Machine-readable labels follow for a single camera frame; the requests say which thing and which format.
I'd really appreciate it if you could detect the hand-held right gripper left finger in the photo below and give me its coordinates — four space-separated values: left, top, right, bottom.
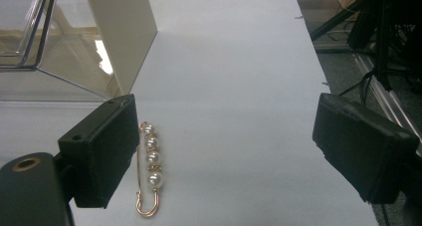
57 94 140 209

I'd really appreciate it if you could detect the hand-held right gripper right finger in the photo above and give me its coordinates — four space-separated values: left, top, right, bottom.
312 92 420 205

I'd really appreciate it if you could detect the silver metal rail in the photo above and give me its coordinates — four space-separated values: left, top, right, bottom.
352 53 422 144

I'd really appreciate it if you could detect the black cable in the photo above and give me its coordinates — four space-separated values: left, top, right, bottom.
337 70 377 105

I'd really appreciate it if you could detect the gold pearl brooch pin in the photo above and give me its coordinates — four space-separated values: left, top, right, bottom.
134 120 165 218

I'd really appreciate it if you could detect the black metal stand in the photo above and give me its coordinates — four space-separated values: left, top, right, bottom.
310 0 422 91

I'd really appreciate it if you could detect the clear acrylic display box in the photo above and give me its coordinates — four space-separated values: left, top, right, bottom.
0 0 159 103

